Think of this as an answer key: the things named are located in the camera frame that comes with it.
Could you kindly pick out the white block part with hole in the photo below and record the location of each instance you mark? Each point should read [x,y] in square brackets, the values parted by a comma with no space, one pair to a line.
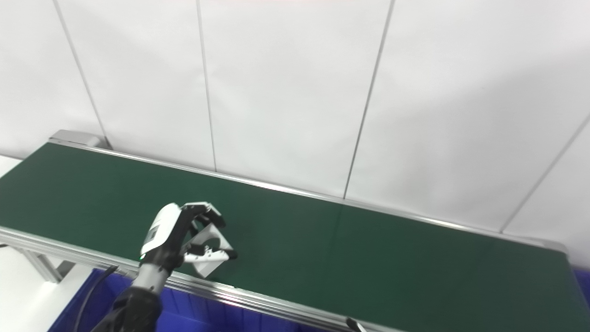
[205,267]

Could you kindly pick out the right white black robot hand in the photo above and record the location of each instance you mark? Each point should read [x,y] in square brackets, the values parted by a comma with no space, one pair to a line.
[356,325]

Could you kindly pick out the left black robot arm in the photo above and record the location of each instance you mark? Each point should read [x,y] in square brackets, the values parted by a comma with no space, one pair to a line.
[136,304]

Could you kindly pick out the blue plastic bin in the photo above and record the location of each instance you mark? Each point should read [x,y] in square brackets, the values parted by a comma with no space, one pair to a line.
[581,286]
[193,309]

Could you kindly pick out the aluminium conveyor leg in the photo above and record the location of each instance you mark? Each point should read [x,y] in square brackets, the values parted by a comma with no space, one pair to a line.
[41,267]

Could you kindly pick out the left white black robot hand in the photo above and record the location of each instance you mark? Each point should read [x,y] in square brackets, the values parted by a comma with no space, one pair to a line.
[163,235]

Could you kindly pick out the green conveyor belt aluminium frame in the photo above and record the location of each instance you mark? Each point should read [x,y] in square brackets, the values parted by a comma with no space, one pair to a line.
[345,258]

